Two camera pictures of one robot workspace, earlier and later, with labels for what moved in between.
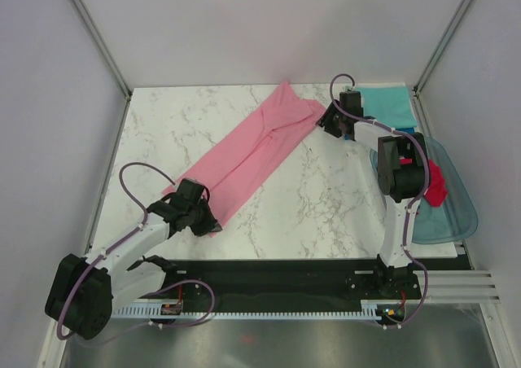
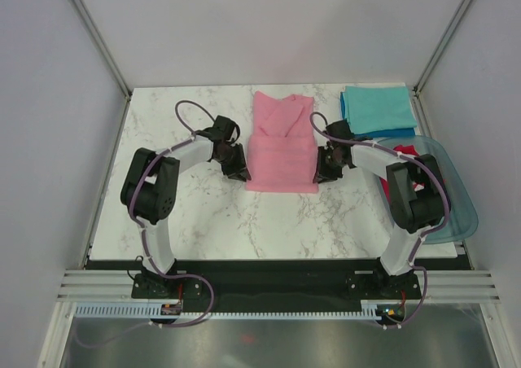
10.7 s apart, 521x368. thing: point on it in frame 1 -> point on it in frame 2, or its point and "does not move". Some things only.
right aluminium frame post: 418,101 does not move
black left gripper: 210,225 -> 242,164
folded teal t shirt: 390,105 does not move
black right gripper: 326,120 -> 323,174
